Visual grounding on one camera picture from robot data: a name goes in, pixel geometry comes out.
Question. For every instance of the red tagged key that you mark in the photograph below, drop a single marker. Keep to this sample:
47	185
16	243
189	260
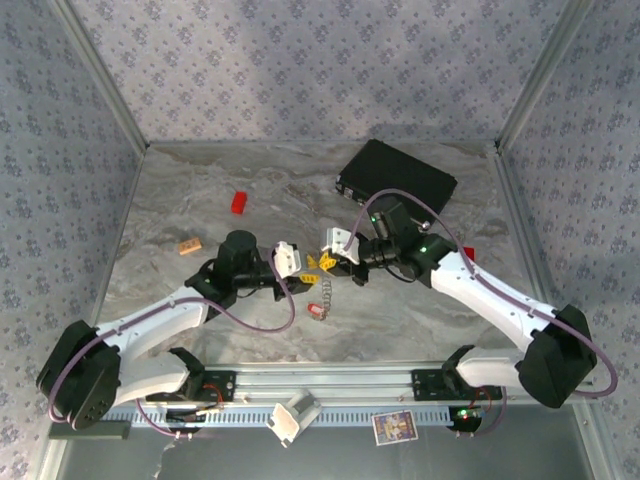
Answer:
313	310

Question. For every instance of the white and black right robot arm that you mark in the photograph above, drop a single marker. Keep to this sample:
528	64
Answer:
480	290

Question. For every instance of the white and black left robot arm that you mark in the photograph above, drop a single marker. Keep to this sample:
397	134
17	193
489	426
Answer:
150	320

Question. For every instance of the red block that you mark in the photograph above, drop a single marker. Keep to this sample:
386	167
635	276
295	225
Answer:
469	252
239	202

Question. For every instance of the black case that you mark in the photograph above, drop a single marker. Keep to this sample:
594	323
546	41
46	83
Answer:
400	172

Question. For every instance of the orange wooden block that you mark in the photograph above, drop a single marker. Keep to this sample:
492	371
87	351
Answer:
190	246

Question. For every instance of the colourful picture card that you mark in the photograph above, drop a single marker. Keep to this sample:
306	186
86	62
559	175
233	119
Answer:
395	427

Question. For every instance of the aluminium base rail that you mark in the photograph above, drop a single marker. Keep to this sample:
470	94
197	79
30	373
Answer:
325	380

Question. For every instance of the aluminium frame side bar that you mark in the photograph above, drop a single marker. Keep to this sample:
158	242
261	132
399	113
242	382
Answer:
120	235
520	225

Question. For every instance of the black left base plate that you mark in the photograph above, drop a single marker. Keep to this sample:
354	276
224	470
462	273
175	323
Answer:
225	385

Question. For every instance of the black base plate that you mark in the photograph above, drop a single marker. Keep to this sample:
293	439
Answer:
425	385
225	385

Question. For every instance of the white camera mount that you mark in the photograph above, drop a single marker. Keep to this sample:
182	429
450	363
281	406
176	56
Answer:
292	415

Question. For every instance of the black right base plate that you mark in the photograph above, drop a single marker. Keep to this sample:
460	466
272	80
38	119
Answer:
425	385

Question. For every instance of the aluminium frame post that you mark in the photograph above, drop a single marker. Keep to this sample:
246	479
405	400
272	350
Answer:
545	75
100	75

